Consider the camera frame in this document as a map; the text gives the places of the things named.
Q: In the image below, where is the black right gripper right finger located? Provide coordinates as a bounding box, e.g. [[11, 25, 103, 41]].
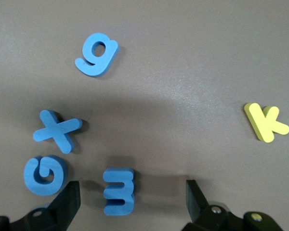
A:
[[183, 179, 284, 231]]

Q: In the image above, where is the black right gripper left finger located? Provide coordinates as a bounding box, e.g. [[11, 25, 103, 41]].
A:
[[0, 180, 81, 231]]

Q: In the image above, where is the blue foam capital G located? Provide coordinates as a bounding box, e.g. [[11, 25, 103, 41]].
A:
[[23, 155, 69, 196]]

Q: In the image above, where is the blue foam letter E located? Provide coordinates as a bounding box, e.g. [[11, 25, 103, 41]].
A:
[[102, 167, 136, 217]]

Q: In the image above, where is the blue foam letter X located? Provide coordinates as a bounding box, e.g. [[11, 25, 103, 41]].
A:
[[32, 110, 84, 154]]

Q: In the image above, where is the blue foam lowercase g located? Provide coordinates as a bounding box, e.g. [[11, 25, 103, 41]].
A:
[[74, 32, 120, 78]]

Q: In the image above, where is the yellow foam letter K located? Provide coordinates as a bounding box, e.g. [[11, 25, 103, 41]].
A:
[[243, 103, 289, 144]]

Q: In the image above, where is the brown table cover sheet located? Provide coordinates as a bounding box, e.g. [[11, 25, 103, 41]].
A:
[[0, 0, 289, 231]]

